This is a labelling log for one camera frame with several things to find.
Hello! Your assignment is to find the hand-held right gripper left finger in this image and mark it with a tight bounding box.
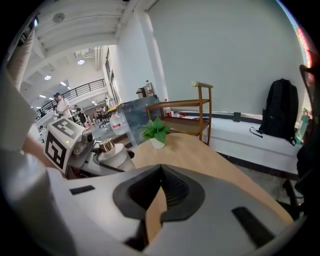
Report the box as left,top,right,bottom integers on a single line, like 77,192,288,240
49,163,163,256

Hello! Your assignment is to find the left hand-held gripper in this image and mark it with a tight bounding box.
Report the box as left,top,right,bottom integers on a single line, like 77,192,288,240
43,116,136,176

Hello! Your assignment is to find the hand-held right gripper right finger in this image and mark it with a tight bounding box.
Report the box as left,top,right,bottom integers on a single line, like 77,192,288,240
146,163,308,256

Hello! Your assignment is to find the bottle with gold cap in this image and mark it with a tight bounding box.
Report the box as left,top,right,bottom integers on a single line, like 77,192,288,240
96,139,136,172

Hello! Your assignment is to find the person's left forearm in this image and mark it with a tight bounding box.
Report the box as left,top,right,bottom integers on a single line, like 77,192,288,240
21,133,69,180

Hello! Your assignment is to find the clear jug red label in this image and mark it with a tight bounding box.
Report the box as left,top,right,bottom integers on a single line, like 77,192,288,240
109,112,130,136

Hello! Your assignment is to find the green plant white pot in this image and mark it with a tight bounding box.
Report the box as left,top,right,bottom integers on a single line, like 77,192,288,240
140,116,172,150

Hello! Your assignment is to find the tall side window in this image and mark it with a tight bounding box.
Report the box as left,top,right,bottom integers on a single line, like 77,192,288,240
104,47,121,104

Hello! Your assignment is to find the wooden cart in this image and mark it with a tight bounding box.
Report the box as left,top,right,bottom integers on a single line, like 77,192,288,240
146,81,214,147

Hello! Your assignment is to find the white window ledge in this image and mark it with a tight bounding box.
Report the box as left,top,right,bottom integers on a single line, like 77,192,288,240
172,111,301,175

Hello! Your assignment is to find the black balcony railing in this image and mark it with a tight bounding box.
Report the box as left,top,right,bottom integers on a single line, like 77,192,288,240
36,78,106,118

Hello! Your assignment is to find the black office chair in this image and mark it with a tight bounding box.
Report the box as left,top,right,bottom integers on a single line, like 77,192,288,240
282,49,320,221

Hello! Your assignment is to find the green bottle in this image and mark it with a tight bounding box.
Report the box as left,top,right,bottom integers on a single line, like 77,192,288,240
294,107,311,145

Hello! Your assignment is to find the black backpack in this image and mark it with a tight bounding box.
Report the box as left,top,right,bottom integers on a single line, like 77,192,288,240
249,78,300,146

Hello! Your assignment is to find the person's cream T-shirt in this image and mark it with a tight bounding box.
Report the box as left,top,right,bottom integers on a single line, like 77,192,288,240
0,22,38,153

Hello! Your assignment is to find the wide gray roller blind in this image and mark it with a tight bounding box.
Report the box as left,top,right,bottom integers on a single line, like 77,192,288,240
146,0,307,117

